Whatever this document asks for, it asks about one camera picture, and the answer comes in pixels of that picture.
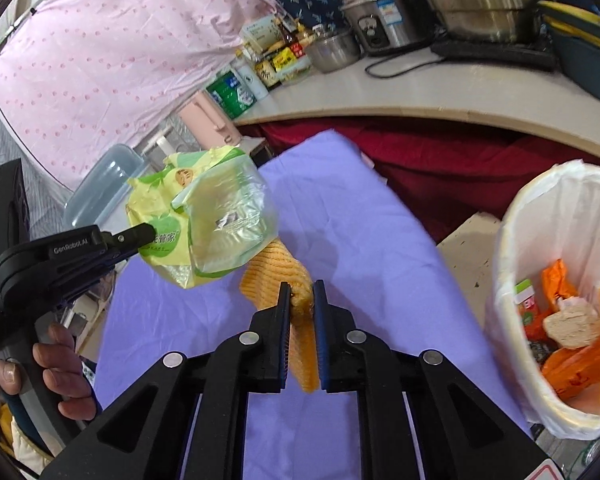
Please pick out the orange snack wrapper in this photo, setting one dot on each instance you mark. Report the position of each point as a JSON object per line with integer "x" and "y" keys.
{"x": 557, "y": 285}

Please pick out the large steel steamer pot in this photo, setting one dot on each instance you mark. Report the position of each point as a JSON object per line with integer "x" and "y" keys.
{"x": 480, "y": 0}

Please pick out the trash bin with white liner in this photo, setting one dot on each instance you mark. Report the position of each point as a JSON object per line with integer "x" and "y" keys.
{"x": 540, "y": 220}

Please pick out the dark sauce bottle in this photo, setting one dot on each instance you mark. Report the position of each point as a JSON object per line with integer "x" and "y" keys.
{"x": 292, "y": 50}

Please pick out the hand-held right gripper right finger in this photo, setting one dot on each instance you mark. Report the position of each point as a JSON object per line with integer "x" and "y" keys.
{"x": 320, "y": 335}

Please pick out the steel rice cooker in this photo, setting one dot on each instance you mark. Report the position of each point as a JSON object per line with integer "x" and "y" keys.
{"x": 385, "y": 15}

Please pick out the green can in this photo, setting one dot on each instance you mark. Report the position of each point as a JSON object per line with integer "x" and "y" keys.
{"x": 230, "y": 95}

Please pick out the pink kettle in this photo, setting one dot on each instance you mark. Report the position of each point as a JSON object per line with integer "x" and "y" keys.
{"x": 207, "y": 120}

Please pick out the dish drainer box with lid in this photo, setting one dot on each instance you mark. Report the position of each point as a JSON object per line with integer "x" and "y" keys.
{"x": 102, "y": 185}

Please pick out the person's left hand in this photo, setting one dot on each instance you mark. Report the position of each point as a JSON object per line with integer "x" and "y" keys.
{"x": 65, "y": 375}

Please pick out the pink dotted sheet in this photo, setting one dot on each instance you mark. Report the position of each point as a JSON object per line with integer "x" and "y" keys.
{"x": 105, "y": 60}

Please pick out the small orange plastic bag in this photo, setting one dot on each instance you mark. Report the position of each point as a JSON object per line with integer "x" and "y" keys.
{"x": 572, "y": 375}

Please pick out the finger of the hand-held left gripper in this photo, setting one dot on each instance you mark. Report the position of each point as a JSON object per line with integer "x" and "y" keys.
{"x": 135, "y": 239}

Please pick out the yellow green packaging bag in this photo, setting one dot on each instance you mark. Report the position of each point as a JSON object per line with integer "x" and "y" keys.
{"x": 170, "y": 200}

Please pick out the pale green carton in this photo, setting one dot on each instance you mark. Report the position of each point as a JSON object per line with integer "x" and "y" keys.
{"x": 260, "y": 32}

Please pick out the dark red cloth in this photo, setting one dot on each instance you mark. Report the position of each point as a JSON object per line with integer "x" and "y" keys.
{"x": 455, "y": 170}

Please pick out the small steel pot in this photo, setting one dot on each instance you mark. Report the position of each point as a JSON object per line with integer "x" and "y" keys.
{"x": 332, "y": 52}

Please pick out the beige bread piece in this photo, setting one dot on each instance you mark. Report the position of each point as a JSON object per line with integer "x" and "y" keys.
{"x": 572, "y": 327}

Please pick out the purple tablecloth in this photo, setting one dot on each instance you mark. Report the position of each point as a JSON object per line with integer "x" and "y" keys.
{"x": 355, "y": 240}

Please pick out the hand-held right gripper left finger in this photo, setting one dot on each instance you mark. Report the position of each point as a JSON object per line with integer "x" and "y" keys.
{"x": 283, "y": 335}

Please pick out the black induction cooker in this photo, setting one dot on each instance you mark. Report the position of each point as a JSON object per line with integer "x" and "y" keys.
{"x": 495, "y": 52}

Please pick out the yellow label jar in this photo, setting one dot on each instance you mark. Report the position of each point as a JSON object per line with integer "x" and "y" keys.
{"x": 270, "y": 70}

